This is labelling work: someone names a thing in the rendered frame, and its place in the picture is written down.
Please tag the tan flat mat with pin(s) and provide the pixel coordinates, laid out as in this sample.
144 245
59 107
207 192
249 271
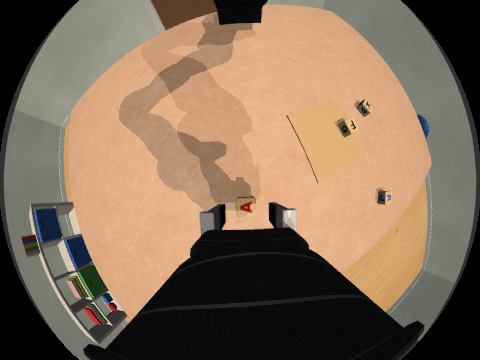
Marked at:
327 150

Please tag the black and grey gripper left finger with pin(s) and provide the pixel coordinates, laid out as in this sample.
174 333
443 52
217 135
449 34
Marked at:
214 219

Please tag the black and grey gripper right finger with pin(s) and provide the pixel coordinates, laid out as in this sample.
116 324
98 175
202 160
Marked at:
280 216

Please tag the tan wooden letter block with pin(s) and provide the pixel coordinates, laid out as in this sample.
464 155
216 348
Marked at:
246 206
364 107
348 127
384 197

